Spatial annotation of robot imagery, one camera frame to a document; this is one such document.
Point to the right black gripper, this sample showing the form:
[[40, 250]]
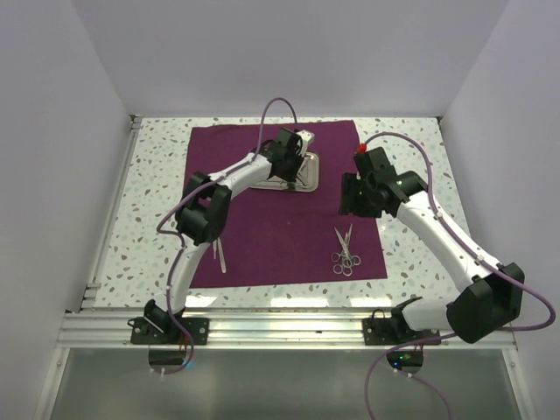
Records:
[[351, 182]]

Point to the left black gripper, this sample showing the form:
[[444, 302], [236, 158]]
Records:
[[292, 176]]

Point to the steel surgical scissors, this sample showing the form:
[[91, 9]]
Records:
[[338, 270]]

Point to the small steel ring scissors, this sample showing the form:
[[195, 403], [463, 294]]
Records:
[[347, 264]]

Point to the steel forceps with rings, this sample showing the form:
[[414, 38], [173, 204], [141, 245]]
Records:
[[344, 254]]

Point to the purple cloth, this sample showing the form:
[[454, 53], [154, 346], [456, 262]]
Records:
[[278, 238]]

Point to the steel straight probe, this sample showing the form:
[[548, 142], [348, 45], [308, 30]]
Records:
[[221, 256]]

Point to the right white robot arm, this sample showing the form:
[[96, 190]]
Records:
[[489, 293]]

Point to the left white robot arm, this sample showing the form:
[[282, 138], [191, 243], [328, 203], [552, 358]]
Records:
[[201, 216]]

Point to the steel instrument tray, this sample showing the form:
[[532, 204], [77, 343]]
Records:
[[309, 173]]

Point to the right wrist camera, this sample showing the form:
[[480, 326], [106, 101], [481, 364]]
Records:
[[379, 180]]

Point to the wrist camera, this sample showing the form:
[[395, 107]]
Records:
[[379, 180], [295, 141]]

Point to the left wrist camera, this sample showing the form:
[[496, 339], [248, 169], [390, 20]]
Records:
[[295, 141]]

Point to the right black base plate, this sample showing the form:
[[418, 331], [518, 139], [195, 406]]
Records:
[[384, 328]]

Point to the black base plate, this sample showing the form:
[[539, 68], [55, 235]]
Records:
[[384, 328], [197, 330]]

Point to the aluminium front rail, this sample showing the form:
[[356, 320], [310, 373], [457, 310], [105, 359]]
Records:
[[314, 329]]

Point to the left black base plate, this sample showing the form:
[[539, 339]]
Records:
[[197, 330]]

